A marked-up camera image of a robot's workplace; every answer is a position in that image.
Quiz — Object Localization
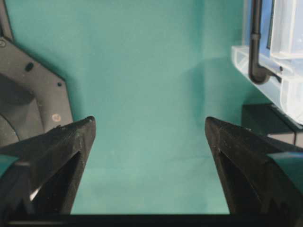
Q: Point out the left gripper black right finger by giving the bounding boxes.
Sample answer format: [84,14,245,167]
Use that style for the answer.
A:
[205,117,303,220]

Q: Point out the black case handle left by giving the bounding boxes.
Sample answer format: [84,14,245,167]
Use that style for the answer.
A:
[248,0,282,85]

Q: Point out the clear plastic storage case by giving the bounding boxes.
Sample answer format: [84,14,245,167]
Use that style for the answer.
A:
[231,0,303,124]

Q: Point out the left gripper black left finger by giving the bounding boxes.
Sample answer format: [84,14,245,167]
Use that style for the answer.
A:
[0,116,96,220]

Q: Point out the green table cloth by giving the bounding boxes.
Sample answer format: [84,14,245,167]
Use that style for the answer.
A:
[6,0,267,214]

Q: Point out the black RealSense box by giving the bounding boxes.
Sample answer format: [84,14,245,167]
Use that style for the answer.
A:
[241,104,303,147]

